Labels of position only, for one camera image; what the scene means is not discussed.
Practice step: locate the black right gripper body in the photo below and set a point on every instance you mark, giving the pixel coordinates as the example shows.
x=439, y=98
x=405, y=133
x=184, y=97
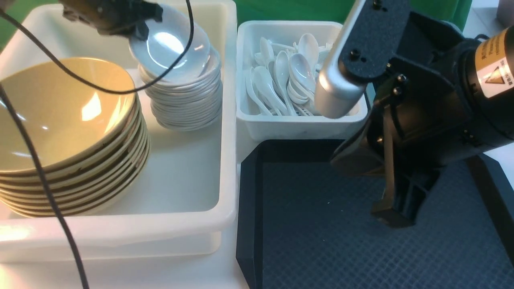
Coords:
x=440, y=98

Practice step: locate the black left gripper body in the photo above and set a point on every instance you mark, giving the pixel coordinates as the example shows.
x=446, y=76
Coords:
x=123, y=18

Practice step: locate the white square sauce dish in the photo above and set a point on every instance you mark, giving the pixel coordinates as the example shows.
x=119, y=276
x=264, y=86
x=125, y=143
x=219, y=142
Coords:
x=165, y=43

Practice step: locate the yellow noodle bowl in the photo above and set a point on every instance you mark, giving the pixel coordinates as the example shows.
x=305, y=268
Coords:
x=64, y=118

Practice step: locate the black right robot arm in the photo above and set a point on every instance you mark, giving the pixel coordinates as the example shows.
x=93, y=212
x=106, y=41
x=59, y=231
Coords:
x=442, y=98

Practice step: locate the stack of white dishes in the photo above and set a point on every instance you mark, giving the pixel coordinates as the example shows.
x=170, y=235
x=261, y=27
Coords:
x=192, y=106

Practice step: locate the stack of yellow bowls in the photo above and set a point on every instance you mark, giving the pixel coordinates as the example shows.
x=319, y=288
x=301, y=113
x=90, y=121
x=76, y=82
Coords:
x=88, y=185

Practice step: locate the green backdrop cloth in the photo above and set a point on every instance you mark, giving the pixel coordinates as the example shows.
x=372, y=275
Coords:
x=455, y=11

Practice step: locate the pile of white spoons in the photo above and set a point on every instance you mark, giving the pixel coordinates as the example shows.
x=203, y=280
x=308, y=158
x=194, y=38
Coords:
x=283, y=78

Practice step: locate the white spoon bin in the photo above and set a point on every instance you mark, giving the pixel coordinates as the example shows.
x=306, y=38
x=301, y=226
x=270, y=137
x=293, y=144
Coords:
x=262, y=127

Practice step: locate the black serving tray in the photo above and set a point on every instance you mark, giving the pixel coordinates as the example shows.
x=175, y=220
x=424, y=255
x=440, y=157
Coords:
x=302, y=225

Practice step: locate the large white plastic tub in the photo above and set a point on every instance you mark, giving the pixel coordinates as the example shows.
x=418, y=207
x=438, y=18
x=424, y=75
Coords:
x=186, y=193

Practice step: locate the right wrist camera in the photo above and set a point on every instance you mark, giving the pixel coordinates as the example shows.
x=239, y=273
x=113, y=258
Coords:
x=367, y=41

